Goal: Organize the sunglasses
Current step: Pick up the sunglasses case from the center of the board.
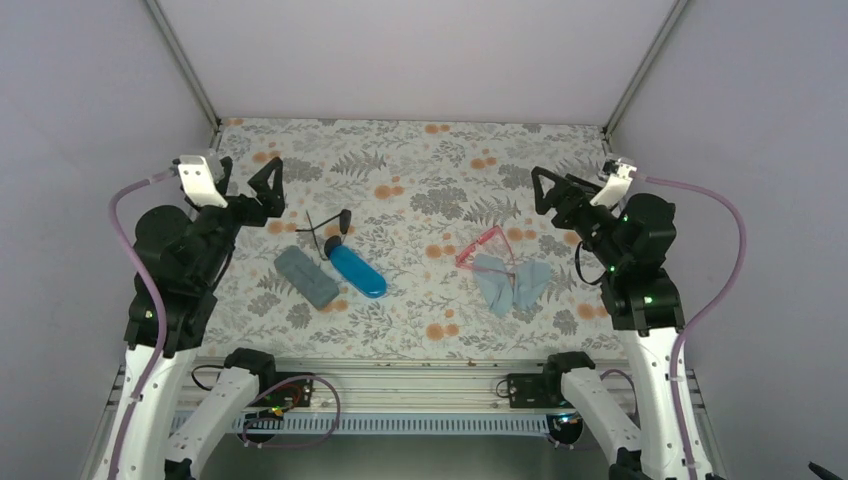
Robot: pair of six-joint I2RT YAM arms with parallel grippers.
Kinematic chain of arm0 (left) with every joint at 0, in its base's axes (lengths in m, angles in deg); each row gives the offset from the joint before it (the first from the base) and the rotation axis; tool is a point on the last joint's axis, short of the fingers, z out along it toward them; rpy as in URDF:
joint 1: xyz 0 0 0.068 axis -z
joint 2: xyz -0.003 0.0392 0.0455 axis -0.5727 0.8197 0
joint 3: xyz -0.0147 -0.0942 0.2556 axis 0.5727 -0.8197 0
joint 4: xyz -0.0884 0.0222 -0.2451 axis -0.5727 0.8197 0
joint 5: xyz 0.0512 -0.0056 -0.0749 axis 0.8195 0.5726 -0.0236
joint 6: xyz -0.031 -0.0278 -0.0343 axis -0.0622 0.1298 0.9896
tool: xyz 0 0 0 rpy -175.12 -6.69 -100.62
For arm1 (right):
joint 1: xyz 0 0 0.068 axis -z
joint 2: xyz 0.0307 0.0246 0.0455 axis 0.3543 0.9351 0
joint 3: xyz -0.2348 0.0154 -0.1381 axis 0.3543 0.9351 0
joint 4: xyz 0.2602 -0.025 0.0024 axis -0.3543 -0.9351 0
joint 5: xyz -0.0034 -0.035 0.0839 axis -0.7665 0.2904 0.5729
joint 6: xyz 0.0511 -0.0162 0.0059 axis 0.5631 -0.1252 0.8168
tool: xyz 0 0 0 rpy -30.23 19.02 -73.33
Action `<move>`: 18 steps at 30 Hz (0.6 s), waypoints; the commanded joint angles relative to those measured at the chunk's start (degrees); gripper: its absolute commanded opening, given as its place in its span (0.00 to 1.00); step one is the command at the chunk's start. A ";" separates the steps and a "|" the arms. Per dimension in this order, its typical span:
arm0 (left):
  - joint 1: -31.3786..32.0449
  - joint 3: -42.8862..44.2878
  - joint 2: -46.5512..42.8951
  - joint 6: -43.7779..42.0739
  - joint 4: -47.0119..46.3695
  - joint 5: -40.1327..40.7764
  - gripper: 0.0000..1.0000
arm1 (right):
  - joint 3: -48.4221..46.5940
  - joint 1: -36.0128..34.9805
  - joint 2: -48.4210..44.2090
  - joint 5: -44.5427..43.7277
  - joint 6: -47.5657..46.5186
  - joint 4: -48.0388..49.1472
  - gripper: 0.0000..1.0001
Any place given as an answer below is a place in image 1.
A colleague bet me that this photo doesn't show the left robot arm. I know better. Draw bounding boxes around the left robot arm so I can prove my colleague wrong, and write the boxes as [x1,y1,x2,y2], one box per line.
[94,155,285,479]

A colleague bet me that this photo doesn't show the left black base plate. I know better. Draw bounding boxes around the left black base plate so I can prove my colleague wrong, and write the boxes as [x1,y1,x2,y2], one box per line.
[254,379,314,408]

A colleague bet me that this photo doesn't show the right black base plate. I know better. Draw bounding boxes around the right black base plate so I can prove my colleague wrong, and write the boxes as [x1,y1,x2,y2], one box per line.
[506,373,567,409]

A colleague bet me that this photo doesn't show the pink sunglasses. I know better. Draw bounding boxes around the pink sunglasses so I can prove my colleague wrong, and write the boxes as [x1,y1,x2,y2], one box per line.
[454,226,516,278]

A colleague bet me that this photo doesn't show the blue translucent glasses case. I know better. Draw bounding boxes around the blue translucent glasses case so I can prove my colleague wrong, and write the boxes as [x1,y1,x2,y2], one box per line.
[329,245,388,299]

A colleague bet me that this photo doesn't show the grey glasses case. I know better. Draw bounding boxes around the grey glasses case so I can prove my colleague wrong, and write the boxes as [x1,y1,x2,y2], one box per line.
[273,245,340,310]

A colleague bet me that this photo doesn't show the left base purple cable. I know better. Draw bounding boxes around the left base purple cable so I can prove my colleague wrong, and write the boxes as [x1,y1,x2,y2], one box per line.
[241,374,342,452]

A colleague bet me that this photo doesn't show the aluminium frame post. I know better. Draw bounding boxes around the aluminium frame post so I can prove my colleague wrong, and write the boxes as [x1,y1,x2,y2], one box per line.
[603,0,689,143]
[143,0,221,149]

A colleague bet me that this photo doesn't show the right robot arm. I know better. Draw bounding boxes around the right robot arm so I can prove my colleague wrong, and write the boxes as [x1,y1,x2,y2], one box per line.
[531,167,718,479]

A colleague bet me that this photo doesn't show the right aluminium frame post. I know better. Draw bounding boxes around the right aluminium frame post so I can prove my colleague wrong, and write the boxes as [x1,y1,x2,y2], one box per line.
[603,0,689,143]

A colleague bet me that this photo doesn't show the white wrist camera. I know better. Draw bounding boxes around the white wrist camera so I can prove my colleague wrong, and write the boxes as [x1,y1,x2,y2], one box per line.
[589,156,638,210]
[176,153,228,208]

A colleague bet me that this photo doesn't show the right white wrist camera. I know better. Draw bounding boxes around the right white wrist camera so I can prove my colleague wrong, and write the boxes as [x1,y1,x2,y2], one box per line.
[589,156,638,210]

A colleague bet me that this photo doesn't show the light blue cleaning cloth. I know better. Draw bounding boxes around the light blue cleaning cloth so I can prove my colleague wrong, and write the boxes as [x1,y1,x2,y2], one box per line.
[472,254,514,317]
[512,260,551,310]

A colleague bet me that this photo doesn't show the aluminium mounting rail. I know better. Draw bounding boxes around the aluminium mounting rail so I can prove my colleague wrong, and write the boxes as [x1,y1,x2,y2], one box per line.
[177,358,635,414]

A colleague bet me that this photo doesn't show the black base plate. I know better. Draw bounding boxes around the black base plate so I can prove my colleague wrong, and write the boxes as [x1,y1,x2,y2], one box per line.
[254,379,314,408]
[506,373,567,409]

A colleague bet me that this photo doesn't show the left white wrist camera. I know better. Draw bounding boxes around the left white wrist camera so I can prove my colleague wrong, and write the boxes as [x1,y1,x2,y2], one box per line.
[176,153,228,208]

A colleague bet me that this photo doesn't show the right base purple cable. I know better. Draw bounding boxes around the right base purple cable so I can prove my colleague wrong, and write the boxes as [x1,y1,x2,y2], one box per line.
[547,368,641,452]

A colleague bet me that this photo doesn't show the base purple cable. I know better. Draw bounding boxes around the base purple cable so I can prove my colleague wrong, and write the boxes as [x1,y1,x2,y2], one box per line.
[547,368,641,452]
[241,374,342,452]

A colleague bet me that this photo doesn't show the left aluminium frame post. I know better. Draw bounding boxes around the left aluminium frame post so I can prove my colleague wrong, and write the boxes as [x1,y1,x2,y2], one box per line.
[143,0,221,149]

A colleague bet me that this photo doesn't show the black sunglasses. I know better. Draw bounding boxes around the black sunglasses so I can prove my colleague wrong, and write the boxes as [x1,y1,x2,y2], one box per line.
[295,209,352,261]

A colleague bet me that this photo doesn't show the white slotted cable duct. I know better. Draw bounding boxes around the white slotted cable duct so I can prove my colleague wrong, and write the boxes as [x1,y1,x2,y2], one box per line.
[247,413,552,436]

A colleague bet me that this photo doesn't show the floral table mat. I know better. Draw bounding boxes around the floral table mat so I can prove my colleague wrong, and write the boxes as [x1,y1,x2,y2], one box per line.
[202,118,622,362]

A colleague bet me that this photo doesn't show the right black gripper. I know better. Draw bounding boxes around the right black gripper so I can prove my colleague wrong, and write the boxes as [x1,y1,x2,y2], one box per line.
[531,166,627,271]

